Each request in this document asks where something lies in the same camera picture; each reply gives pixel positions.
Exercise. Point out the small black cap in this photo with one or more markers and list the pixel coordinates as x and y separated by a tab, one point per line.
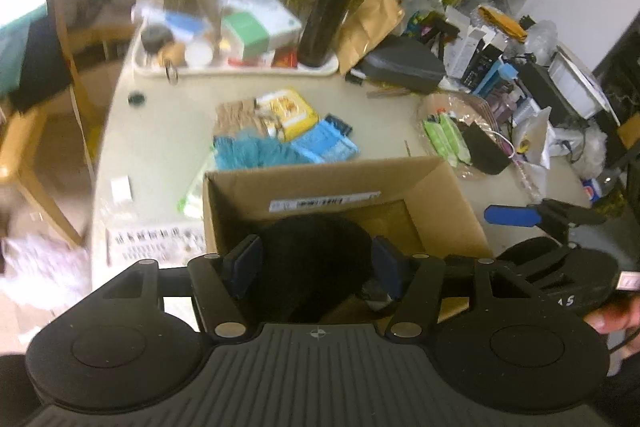
136	99

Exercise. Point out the cardboard box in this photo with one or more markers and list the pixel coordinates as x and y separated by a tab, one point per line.
350	179

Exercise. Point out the colourful printed packet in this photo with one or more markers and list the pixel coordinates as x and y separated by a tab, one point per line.
417	23

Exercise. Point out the brown paper bag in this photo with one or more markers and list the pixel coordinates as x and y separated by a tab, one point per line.
370	24

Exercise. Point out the wooden chair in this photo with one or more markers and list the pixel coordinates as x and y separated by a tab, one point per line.
30	142

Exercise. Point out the white jar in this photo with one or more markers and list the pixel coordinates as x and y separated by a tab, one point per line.
200	53

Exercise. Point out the green and white box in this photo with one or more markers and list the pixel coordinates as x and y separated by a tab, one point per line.
247	34

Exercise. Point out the clear plastic bag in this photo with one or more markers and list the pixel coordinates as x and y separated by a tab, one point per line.
450	104

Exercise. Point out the small white card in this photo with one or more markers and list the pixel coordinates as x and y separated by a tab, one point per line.
121	189

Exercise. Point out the black cloth pouch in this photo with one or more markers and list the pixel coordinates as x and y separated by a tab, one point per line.
487	149

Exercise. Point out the person's right hand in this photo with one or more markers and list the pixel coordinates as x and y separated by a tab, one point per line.
620	317

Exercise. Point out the yellow bag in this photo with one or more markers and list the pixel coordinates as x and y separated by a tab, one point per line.
502	21

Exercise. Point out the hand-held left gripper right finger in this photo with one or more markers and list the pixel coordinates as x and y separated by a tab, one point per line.
387	272

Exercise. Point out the printed paper sheet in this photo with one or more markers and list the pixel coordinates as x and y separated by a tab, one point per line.
150	244

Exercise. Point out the black thermos bottle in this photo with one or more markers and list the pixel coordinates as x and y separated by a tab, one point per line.
325	12

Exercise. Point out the black round jar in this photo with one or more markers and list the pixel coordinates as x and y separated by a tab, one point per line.
156	38

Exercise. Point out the red packet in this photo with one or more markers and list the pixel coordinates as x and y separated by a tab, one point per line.
286	57

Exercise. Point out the yellow wet wipes packet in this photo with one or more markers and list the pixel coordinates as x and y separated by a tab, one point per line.
290	112

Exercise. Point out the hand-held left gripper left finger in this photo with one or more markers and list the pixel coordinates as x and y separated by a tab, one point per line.
242	269

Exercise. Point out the blue and white packet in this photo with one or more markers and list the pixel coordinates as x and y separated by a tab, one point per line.
186	24

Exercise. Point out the grey zip case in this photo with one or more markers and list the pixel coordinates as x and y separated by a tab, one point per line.
402	62

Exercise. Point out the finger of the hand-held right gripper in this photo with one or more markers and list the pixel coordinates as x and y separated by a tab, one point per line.
510	215

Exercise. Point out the brown bottle with carabiner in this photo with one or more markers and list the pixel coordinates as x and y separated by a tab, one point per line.
172	54

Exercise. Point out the black foam sponge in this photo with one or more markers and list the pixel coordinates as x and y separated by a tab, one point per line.
310	257

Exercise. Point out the teal fuzzy cloth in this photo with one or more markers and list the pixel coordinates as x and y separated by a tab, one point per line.
255	152

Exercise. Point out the light green packet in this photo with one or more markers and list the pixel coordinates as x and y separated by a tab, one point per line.
192	199

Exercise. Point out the white tray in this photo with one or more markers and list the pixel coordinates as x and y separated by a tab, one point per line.
240	71

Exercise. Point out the brown burlap pouch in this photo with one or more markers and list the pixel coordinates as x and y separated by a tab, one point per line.
237	117

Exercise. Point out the white flat lamp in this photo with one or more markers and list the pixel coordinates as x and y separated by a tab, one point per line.
580	82

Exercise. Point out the green packets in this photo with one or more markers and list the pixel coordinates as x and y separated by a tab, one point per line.
445	137

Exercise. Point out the white plastic bag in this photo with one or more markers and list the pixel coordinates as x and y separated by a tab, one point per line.
535	137

